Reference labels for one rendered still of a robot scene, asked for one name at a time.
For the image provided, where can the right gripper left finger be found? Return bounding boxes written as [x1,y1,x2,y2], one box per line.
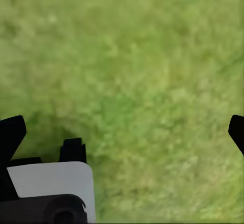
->
[0,115,26,176]

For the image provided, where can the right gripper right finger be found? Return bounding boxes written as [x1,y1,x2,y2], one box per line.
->
[228,115,244,155]

